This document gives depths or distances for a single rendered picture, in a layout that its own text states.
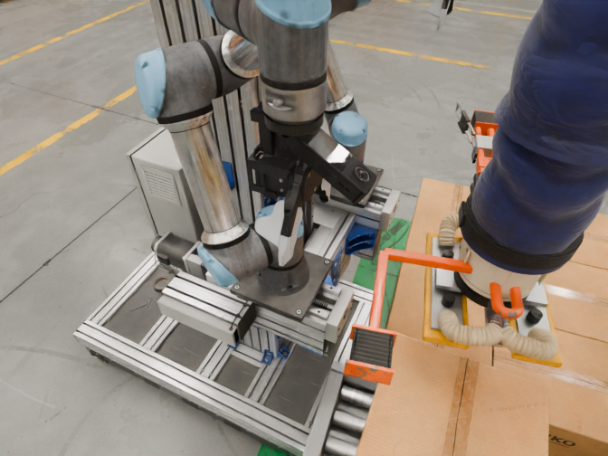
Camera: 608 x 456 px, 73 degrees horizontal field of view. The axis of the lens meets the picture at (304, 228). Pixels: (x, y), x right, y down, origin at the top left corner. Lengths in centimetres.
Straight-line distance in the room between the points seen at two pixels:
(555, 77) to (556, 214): 24
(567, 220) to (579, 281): 132
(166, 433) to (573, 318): 179
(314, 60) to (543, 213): 51
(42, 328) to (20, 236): 83
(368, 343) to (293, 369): 119
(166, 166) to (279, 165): 81
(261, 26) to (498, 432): 101
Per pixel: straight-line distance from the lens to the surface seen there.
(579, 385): 184
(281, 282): 112
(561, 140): 74
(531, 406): 123
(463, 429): 114
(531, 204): 81
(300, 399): 191
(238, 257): 97
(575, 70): 69
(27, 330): 274
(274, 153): 54
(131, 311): 229
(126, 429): 224
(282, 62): 45
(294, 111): 47
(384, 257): 95
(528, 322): 109
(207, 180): 91
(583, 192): 80
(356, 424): 152
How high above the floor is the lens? 197
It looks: 45 degrees down
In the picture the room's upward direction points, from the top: straight up
